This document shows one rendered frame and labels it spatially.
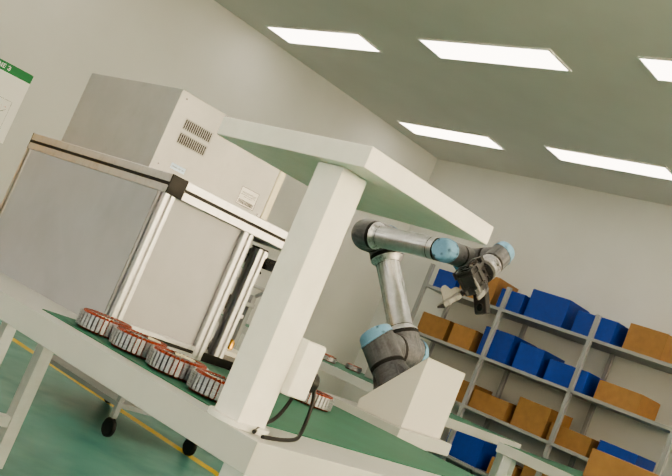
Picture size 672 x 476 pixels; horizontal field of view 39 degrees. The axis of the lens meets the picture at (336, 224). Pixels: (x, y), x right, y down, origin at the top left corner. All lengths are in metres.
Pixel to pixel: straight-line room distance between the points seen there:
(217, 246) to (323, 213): 0.81
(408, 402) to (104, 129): 1.21
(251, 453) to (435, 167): 9.97
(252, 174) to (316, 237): 0.98
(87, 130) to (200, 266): 0.52
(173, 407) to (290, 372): 0.20
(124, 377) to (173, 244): 0.57
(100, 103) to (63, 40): 5.66
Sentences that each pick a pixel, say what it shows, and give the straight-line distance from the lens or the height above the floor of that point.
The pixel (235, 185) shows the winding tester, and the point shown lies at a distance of 2.37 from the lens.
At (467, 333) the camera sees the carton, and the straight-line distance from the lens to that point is 9.58.
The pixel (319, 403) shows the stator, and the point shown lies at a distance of 2.25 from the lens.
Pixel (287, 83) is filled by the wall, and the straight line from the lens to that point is 9.51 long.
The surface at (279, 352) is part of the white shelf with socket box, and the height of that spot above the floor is 0.87.
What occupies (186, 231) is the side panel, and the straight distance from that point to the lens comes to 2.15.
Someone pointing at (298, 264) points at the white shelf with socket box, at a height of 1.01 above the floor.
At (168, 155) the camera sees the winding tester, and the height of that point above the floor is 1.16.
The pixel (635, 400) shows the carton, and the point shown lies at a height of 1.39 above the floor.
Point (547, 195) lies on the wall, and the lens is 10.28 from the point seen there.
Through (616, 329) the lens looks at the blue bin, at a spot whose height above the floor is 1.93.
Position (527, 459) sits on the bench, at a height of 0.73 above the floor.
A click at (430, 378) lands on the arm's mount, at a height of 0.92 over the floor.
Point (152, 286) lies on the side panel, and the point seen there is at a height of 0.87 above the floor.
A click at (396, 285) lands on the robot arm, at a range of 3.25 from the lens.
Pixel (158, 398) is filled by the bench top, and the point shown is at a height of 0.73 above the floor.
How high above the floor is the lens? 0.93
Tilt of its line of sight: 6 degrees up
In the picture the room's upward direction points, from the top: 23 degrees clockwise
